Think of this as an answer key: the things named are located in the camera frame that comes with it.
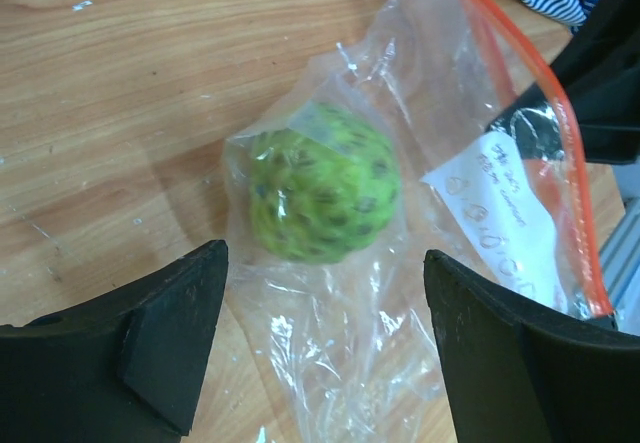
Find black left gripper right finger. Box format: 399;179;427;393
424;250;639;442

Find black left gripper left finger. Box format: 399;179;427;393
1;240;229;442

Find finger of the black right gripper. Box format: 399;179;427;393
484;0;640;166

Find clear zip top bag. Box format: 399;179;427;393
223;0;611;442

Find green fake round fruit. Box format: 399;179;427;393
249;103;401;264

